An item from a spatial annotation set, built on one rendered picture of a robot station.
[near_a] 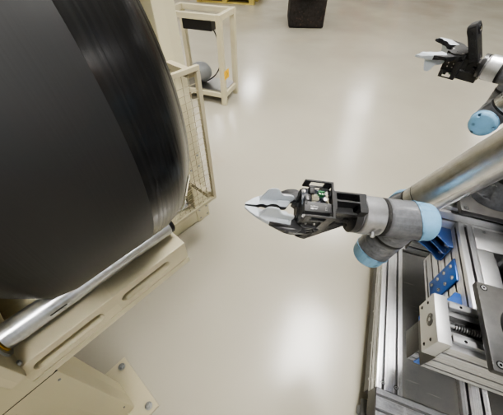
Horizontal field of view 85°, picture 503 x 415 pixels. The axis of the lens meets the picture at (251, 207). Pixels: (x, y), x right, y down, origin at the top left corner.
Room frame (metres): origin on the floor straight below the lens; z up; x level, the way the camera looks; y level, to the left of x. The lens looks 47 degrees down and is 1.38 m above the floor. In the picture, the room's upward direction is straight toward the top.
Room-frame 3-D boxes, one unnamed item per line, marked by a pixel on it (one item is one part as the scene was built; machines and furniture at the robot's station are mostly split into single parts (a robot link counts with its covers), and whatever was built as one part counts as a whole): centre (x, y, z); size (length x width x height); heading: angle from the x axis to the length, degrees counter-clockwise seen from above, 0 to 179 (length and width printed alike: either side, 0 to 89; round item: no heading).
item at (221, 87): (3.02, 0.48, 0.40); 0.60 x 0.35 x 0.80; 69
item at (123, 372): (0.16, 0.57, 0.01); 0.27 x 0.27 x 0.02; 48
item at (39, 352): (0.27, 0.31, 0.84); 0.36 x 0.09 x 0.06; 138
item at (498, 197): (0.67, -0.84, 0.77); 0.15 x 0.15 x 0.10
